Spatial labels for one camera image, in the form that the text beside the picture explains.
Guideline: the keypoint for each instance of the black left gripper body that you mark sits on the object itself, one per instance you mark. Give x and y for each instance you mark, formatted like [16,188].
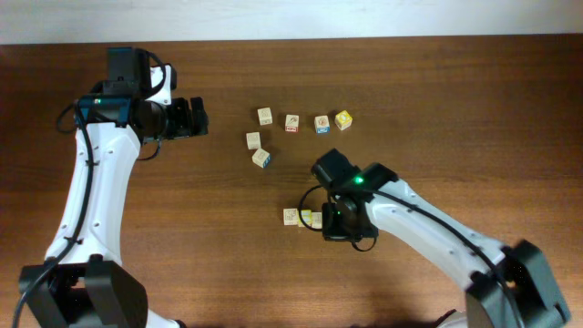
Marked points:
[178,120]

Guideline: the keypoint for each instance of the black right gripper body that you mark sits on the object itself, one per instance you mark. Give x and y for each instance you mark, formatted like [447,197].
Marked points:
[338,225]

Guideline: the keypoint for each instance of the wooden block letter J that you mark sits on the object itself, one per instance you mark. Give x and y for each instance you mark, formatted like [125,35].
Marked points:
[316,220]

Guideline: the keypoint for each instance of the wooden block green R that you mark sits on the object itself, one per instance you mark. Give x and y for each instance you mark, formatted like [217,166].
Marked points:
[290,217]

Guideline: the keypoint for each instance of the wooden block yellow top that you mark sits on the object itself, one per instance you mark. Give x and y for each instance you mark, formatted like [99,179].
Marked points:
[304,218]

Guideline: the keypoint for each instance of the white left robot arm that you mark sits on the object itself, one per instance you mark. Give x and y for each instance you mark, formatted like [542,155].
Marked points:
[81,282]

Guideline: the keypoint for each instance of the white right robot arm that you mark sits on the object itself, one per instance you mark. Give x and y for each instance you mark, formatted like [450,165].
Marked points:
[504,286]

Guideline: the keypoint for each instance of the wooden block red Y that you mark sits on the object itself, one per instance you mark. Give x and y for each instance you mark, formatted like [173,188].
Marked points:
[253,140]

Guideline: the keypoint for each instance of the wooden block red E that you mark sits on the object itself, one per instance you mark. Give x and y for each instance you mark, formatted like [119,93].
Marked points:
[265,116]

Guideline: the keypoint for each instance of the wooden block blue L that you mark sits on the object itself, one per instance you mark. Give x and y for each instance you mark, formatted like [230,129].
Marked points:
[261,158]

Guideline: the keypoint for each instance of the wooden block blue D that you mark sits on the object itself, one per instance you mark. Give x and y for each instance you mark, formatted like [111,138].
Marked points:
[322,124]

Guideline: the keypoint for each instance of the wooden block yellow O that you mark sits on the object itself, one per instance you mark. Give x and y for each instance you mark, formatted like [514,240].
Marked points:
[343,120]

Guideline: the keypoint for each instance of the wooden block red 6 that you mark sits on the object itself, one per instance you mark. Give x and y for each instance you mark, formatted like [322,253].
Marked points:
[291,123]

